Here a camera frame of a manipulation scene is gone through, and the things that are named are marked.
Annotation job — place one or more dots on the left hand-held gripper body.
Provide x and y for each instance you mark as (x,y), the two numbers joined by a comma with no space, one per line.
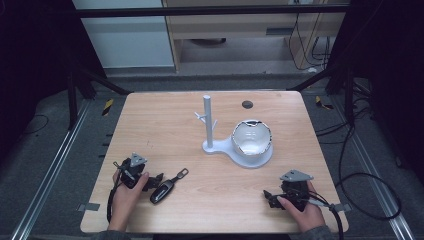
(132,168)

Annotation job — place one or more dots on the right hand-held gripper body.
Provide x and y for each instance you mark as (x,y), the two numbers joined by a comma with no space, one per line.
(295,188)

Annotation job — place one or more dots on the person's left hand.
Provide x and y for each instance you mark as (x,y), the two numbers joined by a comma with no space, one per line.
(126,200)

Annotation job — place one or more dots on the person's right hand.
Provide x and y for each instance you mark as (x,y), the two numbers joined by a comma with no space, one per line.
(308,218)

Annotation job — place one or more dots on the grey tape strip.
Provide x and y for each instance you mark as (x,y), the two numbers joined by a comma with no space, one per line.
(89,207)
(343,207)

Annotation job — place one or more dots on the white bowl with dark rim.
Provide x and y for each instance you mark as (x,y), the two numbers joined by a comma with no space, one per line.
(250,140)

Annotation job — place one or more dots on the yellow and black floor tape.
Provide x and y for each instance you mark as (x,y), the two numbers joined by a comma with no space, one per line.
(107,107)
(322,103)

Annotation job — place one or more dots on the white branched stand with tray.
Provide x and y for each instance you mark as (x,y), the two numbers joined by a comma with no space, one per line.
(209,126)

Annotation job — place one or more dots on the grey round table grommet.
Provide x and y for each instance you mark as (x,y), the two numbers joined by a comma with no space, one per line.
(247,104)

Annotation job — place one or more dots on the white cabinet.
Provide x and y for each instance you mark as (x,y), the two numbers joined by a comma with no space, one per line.
(126,40)

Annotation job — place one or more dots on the light wooden desk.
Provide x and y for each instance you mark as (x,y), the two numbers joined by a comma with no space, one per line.
(233,30)

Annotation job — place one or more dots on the aluminium floor rail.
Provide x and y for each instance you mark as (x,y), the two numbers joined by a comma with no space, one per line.
(380,186)
(50,170)

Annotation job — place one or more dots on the black frame strut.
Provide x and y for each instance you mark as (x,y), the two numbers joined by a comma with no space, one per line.
(106,82)
(311,80)

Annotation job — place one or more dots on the black horizontal frame bar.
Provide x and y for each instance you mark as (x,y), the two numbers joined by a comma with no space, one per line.
(206,11)

